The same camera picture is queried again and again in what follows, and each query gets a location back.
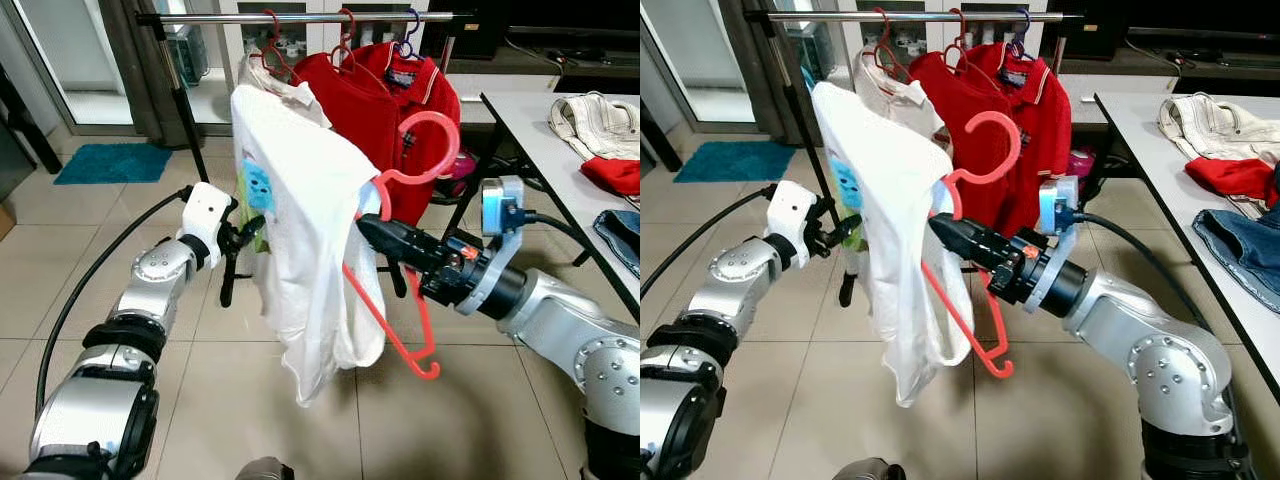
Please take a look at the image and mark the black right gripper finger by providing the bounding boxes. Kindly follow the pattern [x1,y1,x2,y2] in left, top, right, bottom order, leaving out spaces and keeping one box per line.
[926,213,1008,257]
[355,213,443,257]
[373,241,433,278]
[943,241,1001,278]

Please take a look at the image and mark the white printed T-shirt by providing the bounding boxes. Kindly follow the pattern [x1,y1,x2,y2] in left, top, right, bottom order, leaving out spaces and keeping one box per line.
[230,85,389,409]
[810,80,976,409]

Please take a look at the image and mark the red plastic hanger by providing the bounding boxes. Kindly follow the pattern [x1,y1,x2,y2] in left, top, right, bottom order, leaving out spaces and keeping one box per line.
[342,110,463,383]
[920,110,1024,381]

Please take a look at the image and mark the red polo shirt striped collar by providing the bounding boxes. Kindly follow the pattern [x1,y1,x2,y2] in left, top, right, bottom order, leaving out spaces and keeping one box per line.
[965,40,1074,239]
[355,40,463,229]

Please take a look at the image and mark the teal floor mat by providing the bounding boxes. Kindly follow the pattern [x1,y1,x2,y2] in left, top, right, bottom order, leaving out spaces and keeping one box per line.
[53,142,174,187]
[672,140,803,185]

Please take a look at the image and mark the white polo shirt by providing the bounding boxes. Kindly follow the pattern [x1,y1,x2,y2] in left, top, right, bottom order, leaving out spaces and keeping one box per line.
[853,48,951,143]
[235,50,333,131]

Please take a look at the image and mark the white table black legs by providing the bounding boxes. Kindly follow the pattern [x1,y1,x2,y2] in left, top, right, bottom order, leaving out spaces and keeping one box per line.
[1060,90,1280,386]
[440,90,641,323]

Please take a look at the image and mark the dark curtain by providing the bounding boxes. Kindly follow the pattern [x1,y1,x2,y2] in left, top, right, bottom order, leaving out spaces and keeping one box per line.
[715,0,801,146]
[100,0,181,148]

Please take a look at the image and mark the white glass-door cabinet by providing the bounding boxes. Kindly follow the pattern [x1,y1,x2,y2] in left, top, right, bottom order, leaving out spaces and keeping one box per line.
[830,0,1061,76]
[215,0,451,76]

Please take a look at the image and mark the chrome clothes rack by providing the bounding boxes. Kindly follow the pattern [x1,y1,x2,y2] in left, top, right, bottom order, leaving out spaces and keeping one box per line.
[745,8,1071,309]
[135,8,466,309]

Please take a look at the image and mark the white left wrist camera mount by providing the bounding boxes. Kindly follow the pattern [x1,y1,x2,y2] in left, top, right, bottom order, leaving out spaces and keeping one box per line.
[180,182,237,273]
[765,180,824,273]

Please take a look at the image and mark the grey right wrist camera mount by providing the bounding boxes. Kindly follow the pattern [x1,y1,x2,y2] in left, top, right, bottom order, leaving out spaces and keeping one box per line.
[1020,175,1088,316]
[455,175,529,319]

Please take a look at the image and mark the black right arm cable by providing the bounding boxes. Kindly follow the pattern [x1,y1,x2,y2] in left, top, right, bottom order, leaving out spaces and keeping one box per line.
[1078,208,1216,336]
[520,208,641,306]

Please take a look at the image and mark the red flocked wire hanger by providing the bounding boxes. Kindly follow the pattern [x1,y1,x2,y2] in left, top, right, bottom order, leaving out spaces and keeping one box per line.
[258,10,303,89]
[942,8,988,73]
[872,10,918,89]
[330,8,373,73]

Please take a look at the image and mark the blue flocked wire hanger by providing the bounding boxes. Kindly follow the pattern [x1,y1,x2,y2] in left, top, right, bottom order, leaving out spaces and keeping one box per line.
[1008,8,1035,61]
[392,8,423,61]

